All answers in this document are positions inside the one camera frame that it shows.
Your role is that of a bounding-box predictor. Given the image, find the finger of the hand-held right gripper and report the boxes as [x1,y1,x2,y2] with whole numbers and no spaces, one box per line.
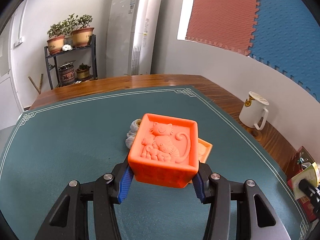
[298,179,320,207]

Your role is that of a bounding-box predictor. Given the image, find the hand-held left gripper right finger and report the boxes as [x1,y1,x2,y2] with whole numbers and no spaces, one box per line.
[192,162,288,240]

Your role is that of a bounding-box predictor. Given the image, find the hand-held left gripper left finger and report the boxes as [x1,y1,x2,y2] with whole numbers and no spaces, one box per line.
[34,156,133,240]

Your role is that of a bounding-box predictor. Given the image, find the red box container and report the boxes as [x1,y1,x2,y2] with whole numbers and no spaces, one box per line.
[287,146,320,224]

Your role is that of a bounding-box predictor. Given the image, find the dark orange embossed cube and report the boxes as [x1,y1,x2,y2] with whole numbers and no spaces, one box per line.
[127,113,200,189]

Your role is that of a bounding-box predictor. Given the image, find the light orange embossed cube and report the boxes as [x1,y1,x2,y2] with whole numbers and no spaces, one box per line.
[197,137,213,166]

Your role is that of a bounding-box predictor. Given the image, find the green table mat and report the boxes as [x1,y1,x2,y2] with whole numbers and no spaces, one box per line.
[0,86,312,240]

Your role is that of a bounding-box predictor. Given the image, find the white mug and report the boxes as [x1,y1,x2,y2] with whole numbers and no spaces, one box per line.
[239,91,269,131]

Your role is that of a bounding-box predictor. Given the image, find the small brown potted plant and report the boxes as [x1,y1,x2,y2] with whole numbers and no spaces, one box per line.
[76,64,91,80]

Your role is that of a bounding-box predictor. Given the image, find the dark patterned plant pot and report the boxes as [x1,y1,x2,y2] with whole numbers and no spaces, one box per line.
[58,60,76,85]

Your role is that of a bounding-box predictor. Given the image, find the wooden sticks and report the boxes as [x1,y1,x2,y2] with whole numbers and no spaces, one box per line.
[28,74,43,95]

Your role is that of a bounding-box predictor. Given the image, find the black metal plant shelf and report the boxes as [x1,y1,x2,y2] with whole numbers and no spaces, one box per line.
[44,34,98,90]

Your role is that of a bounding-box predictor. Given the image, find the white glass door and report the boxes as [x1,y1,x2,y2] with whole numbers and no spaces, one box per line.
[0,17,22,130]

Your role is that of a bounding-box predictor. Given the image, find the potted plant in large tan pot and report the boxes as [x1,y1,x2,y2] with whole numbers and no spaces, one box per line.
[72,14,95,47]

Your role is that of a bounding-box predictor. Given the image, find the blue foam mat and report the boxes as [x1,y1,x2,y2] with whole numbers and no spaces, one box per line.
[249,0,320,104]

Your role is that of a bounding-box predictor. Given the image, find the white standing air conditioner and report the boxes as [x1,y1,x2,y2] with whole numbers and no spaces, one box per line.
[107,0,164,76]

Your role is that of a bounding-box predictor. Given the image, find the potted plant in grey pot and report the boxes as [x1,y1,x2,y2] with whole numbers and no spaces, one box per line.
[62,14,78,46]

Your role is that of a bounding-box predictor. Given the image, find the red foam mat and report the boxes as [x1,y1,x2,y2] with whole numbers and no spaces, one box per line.
[185,0,262,57]

